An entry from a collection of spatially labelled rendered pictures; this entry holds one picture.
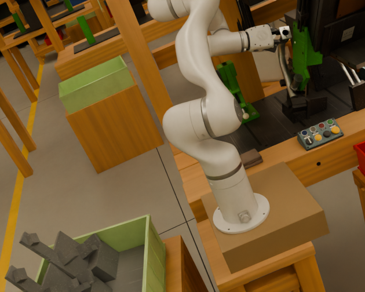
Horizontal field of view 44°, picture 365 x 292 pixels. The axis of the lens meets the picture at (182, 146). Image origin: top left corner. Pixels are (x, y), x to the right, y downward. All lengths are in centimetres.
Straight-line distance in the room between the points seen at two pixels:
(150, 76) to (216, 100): 89
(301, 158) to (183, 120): 62
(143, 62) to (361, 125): 96
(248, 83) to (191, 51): 92
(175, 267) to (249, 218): 36
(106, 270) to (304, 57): 109
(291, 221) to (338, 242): 125
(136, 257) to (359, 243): 135
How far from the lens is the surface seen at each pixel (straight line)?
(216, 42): 182
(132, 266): 166
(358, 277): 248
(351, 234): 268
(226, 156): 133
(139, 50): 207
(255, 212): 146
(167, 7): 144
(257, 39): 188
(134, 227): 167
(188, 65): 133
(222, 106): 124
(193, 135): 128
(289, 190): 153
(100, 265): 163
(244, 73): 220
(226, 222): 147
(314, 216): 142
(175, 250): 171
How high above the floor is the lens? 189
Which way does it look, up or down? 29 degrees down
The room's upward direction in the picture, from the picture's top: 23 degrees counter-clockwise
